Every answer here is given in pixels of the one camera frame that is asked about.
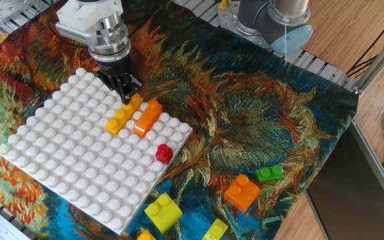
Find black floor cables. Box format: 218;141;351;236
347;6;384;78

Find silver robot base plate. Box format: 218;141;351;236
217;1;273;51

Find white studded baseplate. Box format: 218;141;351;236
0;67;194;235

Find small lime single-stud block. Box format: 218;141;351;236
201;218;229;240

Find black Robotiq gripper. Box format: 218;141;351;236
95;53;144;105

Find small red block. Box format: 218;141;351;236
155;143;175;165

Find small green two-stud block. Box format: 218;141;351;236
255;164;285;184

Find white zip tie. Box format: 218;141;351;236
283;21;289;64

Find large lime two-stud block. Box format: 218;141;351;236
144;193;183;235

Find orange two-stud block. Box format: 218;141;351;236
224;173;261;213

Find perforated metal plate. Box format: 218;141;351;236
0;0;51;26

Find slim yellow four-stud block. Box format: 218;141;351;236
105;93;144;136

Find black monitor panel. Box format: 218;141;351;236
304;119;384;240

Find white and silver wrist adapter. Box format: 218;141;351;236
55;0;132;63

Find aluminium frame beam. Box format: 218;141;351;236
351;28;384;97

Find colourful sunflower pattern rug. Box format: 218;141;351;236
0;0;359;240

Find large yellow four-stud block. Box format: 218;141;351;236
136;229;157;240

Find slim orange sloped block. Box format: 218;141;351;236
133;99;164;138

